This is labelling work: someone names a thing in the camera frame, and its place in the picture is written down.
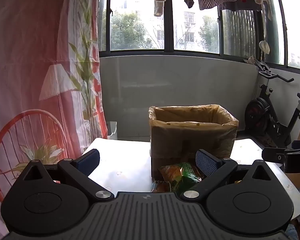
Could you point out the white hanging cloth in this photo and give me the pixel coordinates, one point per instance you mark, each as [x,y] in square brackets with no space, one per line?
[264,47]

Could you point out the black exercise bike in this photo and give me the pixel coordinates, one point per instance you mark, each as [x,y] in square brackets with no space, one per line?
[258,112]

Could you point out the small white bin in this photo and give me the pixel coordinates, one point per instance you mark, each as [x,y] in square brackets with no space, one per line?
[112,130]

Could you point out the beige hanging sock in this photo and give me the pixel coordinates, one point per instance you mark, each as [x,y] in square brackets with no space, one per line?
[158,8]

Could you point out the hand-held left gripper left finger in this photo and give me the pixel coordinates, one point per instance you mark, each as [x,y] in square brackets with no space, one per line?
[88,159]

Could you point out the crumpled white cloth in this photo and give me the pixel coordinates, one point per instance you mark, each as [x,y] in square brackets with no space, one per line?
[251,60]

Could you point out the printed red and white curtain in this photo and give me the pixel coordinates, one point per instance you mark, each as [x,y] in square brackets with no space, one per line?
[27,55]

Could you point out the dark orange snack packet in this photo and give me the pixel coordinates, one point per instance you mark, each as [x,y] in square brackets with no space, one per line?
[162,187]

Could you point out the green and orange snack packet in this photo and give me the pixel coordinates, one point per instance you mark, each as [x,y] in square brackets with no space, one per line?
[186,173]

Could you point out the black framed window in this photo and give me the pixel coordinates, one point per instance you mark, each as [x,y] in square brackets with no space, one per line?
[168,17]

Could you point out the plastic-lined cardboard box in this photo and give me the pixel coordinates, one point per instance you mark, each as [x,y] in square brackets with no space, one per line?
[190,140]

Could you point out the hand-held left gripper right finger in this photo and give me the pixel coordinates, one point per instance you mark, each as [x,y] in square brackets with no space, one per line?
[207,163]

